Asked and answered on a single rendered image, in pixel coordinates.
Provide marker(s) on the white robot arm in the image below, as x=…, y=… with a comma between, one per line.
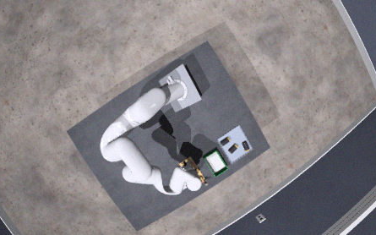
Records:
x=115, y=146

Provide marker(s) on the green open-top box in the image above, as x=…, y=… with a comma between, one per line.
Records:
x=215, y=163

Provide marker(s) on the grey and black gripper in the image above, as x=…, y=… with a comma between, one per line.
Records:
x=188, y=165

